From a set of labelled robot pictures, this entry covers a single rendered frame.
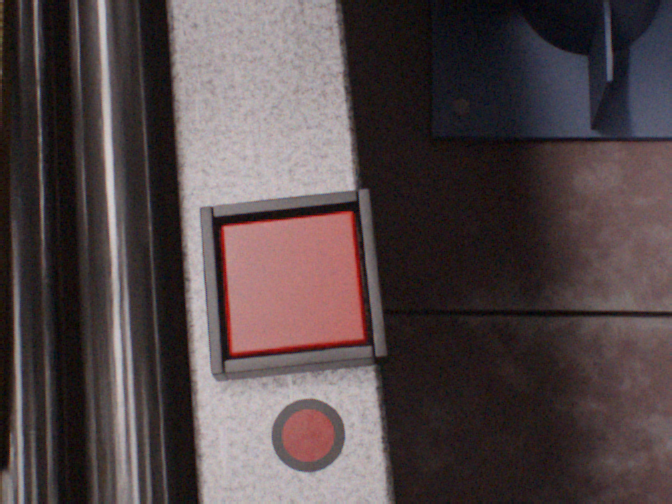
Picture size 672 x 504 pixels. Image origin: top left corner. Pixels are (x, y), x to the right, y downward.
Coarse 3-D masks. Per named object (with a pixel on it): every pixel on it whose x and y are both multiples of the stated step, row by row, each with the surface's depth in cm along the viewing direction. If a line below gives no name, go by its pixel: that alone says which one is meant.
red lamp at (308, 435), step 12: (288, 420) 57; (300, 420) 57; (312, 420) 57; (324, 420) 57; (288, 432) 57; (300, 432) 57; (312, 432) 57; (324, 432) 57; (288, 444) 57; (300, 444) 57; (312, 444) 57; (324, 444) 57; (300, 456) 57; (312, 456) 57
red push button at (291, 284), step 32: (256, 224) 59; (288, 224) 58; (320, 224) 58; (352, 224) 58; (224, 256) 58; (256, 256) 58; (288, 256) 58; (320, 256) 58; (352, 256) 58; (256, 288) 58; (288, 288) 58; (320, 288) 58; (352, 288) 58; (256, 320) 57; (288, 320) 57; (320, 320) 57; (352, 320) 57; (256, 352) 57
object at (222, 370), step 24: (336, 192) 59; (360, 192) 58; (216, 216) 59; (240, 216) 59; (264, 216) 59; (288, 216) 59; (360, 216) 58; (216, 240) 59; (216, 264) 58; (216, 288) 58; (216, 312) 57; (216, 336) 57; (384, 336) 57; (216, 360) 57; (240, 360) 57; (264, 360) 56; (288, 360) 56; (312, 360) 56; (336, 360) 56; (360, 360) 57; (384, 360) 57
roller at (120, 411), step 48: (96, 0) 63; (144, 0) 64; (96, 48) 62; (144, 48) 63; (96, 96) 62; (144, 96) 63; (96, 144) 61; (144, 144) 62; (96, 192) 61; (144, 192) 61; (96, 240) 60; (144, 240) 60; (96, 288) 59; (144, 288) 59; (96, 336) 59; (144, 336) 59; (96, 384) 58; (144, 384) 58; (96, 432) 58; (144, 432) 57; (96, 480) 57; (144, 480) 57
